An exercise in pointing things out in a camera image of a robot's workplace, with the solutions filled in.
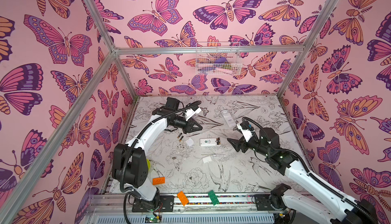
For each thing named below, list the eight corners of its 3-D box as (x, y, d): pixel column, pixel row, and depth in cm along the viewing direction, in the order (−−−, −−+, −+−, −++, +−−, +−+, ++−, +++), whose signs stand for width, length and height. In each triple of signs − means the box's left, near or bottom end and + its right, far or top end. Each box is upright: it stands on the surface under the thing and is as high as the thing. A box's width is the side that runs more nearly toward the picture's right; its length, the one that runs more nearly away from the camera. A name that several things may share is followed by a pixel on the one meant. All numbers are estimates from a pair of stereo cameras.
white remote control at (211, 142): (199, 146, 96) (199, 144, 94) (199, 139, 99) (199, 138, 97) (220, 146, 95) (220, 144, 94) (219, 139, 98) (219, 138, 97)
